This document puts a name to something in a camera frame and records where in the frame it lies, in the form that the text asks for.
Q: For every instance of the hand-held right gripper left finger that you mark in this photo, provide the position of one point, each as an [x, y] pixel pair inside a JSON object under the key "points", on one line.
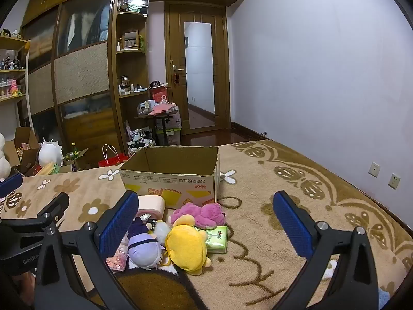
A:
{"points": [[117, 226]]}

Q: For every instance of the pink plush toy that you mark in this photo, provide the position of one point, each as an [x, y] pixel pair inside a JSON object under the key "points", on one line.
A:
{"points": [[200, 214]]}

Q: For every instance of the clear plastic storage box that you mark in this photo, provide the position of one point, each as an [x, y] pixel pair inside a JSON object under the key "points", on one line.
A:
{"points": [[173, 129]]}

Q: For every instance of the pink packet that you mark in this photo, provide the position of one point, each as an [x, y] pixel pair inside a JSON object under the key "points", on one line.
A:
{"points": [[117, 260]]}

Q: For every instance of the white wall socket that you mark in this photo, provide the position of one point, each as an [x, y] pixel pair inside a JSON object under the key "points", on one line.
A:
{"points": [[393, 181], [374, 169]]}

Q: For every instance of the wooden corner shelf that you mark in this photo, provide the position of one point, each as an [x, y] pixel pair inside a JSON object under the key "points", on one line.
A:
{"points": [[129, 52]]}

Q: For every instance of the large white-haired plush head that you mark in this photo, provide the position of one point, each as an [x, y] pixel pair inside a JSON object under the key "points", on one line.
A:
{"points": [[50, 153]]}

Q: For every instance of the white curved pole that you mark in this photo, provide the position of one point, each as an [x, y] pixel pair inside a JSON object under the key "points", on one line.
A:
{"points": [[27, 77]]}

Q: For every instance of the small white plush toy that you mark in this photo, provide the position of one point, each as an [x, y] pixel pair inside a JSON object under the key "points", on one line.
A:
{"points": [[161, 230]]}

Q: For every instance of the yellow plush toy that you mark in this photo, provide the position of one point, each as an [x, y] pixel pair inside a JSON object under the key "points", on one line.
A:
{"points": [[187, 247]]}

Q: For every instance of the red hanging ornament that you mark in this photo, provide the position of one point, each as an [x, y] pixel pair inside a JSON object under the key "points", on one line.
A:
{"points": [[176, 79]]}

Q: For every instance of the lace-trimmed wicker basket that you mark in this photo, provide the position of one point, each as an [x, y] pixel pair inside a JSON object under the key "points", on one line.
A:
{"points": [[138, 147]]}

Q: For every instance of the small dark folding table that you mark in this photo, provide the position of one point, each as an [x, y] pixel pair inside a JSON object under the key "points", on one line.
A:
{"points": [[163, 118]]}

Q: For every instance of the beige flower printed blanket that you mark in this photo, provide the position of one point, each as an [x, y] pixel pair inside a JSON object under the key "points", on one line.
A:
{"points": [[258, 264]]}

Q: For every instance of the wooden wardrobe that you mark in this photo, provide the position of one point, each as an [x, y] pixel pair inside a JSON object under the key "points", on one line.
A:
{"points": [[80, 71]]}

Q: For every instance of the cardboard box with bottles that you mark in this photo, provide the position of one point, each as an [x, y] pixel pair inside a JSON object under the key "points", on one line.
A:
{"points": [[77, 160]]}

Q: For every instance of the green glass bottle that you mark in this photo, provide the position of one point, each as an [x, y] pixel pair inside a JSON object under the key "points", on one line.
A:
{"points": [[75, 148]]}

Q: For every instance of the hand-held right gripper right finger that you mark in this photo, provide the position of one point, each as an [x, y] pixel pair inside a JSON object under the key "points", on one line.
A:
{"points": [[293, 227]]}

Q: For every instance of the white toilet paper roll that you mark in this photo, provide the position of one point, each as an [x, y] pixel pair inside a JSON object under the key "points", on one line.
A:
{"points": [[151, 204]]}

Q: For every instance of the red box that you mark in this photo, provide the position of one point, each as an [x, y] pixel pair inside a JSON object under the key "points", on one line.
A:
{"points": [[159, 95]]}

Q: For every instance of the pink cloth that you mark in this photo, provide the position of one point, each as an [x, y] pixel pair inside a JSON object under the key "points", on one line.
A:
{"points": [[159, 109]]}

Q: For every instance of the wooden display shelf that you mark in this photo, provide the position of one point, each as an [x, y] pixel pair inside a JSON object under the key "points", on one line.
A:
{"points": [[13, 42]]}

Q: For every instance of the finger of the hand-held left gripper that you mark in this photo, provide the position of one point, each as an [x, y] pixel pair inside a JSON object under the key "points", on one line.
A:
{"points": [[53, 206], [9, 184]]}

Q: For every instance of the red gift bag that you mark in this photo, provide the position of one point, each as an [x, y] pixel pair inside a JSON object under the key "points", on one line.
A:
{"points": [[111, 160]]}

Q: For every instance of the green tissue packet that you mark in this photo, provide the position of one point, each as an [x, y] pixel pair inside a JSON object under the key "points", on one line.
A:
{"points": [[217, 239]]}

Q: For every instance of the pale-haired blindfolded plush doll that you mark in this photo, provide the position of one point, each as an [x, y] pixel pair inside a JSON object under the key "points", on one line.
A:
{"points": [[143, 247]]}

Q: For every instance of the large brown cardboard box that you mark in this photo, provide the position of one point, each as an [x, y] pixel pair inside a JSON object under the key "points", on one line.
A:
{"points": [[22, 145]]}

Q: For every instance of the wooden door with mirror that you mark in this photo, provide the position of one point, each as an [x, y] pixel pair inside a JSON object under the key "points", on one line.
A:
{"points": [[176, 38]]}

